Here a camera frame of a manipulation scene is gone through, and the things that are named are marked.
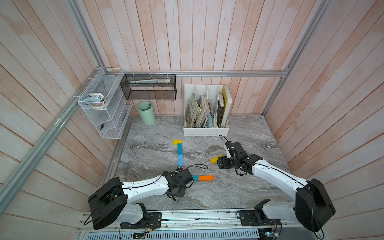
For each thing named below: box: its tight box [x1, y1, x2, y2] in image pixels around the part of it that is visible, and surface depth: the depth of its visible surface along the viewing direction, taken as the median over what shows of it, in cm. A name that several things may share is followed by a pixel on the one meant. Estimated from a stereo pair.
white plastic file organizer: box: [183, 84, 230, 137], surface depth 107 cm
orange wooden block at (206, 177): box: [199, 175, 215, 181], surface depth 89 cm
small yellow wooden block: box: [172, 139, 183, 146], surface depth 106 cm
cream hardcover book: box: [221, 85, 233, 128], surface depth 101 cm
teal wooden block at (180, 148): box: [177, 143, 183, 155], surface depth 104 cm
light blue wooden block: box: [178, 154, 184, 167], surface depth 95 cm
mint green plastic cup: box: [138, 101, 156, 126], surface depth 112 cm
